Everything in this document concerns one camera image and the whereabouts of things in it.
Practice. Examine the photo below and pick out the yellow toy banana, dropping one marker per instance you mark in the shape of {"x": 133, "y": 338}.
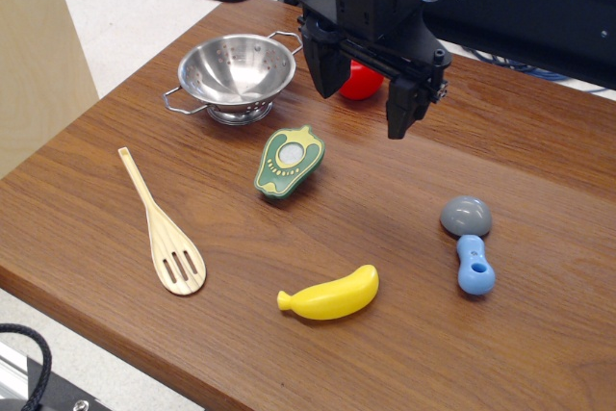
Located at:
{"x": 334, "y": 299}

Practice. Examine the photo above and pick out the green toy pepper half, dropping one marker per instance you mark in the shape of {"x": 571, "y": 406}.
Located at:
{"x": 288, "y": 158}

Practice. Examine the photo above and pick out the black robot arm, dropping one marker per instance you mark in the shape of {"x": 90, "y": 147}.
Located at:
{"x": 388, "y": 37}

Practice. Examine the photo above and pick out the grey and blue toy scoop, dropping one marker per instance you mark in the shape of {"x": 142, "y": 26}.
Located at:
{"x": 469, "y": 219}

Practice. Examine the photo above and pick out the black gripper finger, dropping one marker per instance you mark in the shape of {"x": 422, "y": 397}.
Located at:
{"x": 406, "y": 103}
{"x": 328, "y": 65}

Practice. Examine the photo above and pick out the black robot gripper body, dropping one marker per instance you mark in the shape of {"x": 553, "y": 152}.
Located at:
{"x": 388, "y": 36}

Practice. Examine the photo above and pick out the stainless steel colander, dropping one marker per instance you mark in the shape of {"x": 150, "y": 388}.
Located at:
{"x": 235, "y": 78}

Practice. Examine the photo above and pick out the black metal rail frame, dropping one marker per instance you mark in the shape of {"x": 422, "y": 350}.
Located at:
{"x": 575, "y": 38}

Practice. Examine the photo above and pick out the red toy tomato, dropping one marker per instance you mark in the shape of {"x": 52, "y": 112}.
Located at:
{"x": 362, "y": 83}

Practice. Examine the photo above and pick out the light wooden panel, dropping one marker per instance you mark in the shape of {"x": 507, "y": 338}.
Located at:
{"x": 45, "y": 79}

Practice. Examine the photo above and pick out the aluminium and black base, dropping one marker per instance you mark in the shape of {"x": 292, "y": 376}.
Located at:
{"x": 20, "y": 375}

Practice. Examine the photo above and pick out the wooden slotted spatula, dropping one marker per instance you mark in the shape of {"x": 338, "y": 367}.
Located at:
{"x": 176, "y": 260}

